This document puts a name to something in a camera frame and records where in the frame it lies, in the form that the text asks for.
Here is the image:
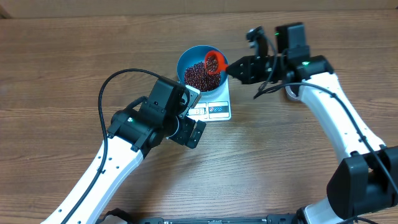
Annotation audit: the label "red measuring scoop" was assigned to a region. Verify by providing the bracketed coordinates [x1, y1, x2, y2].
[204, 50, 228, 75]

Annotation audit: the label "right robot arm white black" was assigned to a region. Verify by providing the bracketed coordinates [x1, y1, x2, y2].
[226, 22, 397, 223]

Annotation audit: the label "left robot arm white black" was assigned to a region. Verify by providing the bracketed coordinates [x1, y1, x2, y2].
[44, 77, 206, 223]

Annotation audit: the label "white kitchen scale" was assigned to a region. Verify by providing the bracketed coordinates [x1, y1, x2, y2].
[188, 78, 231, 122]

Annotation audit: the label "red beans in bowl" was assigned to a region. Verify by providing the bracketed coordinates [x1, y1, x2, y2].
[184, 62, 221, 92]

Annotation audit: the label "clear plastic container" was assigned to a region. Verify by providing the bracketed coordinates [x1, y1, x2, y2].
[285, 85, 300, 101]

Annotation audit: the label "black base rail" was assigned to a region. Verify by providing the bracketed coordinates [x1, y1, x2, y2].
[96, 213, 307, 224]

